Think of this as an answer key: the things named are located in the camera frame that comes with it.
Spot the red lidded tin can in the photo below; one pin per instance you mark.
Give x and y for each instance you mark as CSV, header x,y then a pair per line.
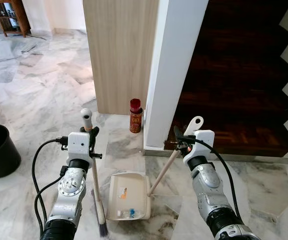
x,y
135,120

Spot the dark wooden shelf unit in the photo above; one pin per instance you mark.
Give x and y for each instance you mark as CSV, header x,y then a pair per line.
x,y
11,15

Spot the dark wooden staircase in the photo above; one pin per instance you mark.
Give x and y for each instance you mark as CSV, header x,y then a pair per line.
x,y
239,75

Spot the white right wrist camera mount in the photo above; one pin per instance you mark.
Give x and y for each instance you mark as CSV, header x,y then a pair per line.
x,y
206,135

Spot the small clear plastic bottle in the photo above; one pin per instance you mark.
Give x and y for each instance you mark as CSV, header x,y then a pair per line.
x,y
129,213

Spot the light wood wall panel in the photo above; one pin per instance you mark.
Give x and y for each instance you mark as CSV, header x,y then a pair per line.
x,y
121,55

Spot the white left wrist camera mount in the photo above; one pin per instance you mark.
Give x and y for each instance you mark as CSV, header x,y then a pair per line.
x,y
79,146

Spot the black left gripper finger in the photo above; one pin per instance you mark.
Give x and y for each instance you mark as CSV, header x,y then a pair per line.
x,y
92,140

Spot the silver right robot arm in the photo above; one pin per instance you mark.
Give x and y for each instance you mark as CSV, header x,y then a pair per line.
x,y
209,190

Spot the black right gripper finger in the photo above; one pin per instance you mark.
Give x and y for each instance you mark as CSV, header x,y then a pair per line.
x,y
178,135

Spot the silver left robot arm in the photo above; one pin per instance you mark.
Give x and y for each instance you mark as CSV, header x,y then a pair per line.
x,y
69,195

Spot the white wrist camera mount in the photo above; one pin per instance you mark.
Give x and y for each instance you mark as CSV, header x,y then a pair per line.
x,y
206,135
79,146

